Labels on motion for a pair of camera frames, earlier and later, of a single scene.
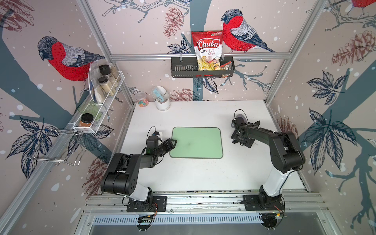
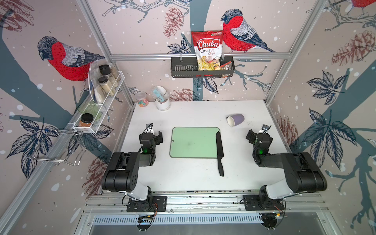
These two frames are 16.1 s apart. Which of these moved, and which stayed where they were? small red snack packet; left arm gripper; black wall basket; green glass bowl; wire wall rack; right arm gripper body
Moved: right arm gripper body; left arm gripper
Stayed: green glass bowl; wire wall rack; black wall basket; small red snack packet
